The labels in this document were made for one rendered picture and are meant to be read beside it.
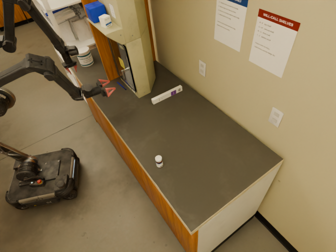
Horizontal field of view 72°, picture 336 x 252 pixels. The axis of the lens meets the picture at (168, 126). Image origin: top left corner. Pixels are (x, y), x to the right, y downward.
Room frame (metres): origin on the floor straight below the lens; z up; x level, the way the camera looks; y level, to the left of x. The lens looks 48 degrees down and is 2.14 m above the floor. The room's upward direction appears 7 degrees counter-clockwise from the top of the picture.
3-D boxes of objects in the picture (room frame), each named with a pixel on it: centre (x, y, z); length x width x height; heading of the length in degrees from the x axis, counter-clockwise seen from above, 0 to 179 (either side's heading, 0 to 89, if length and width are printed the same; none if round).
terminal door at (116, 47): (1.54, 0.29, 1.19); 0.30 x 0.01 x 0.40; 29
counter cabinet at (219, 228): (1.43, 0.14, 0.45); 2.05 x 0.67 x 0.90; 29
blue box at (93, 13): (1.60, 0.37, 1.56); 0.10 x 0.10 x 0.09; 29
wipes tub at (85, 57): (2.02, 0.70, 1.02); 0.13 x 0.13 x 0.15
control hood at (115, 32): (1.52, 0.33, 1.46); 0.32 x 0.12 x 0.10; 29
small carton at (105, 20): (1.47, 0.31, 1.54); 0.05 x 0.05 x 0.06; 47
